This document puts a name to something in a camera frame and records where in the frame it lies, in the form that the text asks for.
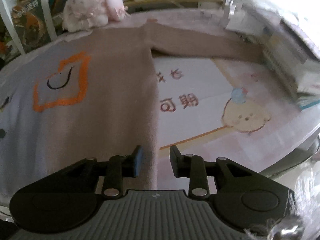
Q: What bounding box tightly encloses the Harry Potter book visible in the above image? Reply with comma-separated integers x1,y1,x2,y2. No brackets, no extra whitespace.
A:
11,0,57,53

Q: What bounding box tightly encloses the brown and lilac sweater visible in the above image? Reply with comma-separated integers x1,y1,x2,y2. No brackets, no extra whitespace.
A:
1,22,263,205

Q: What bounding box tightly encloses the pink white plush bunny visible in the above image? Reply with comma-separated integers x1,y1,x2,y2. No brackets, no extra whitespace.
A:
62,0,128,33

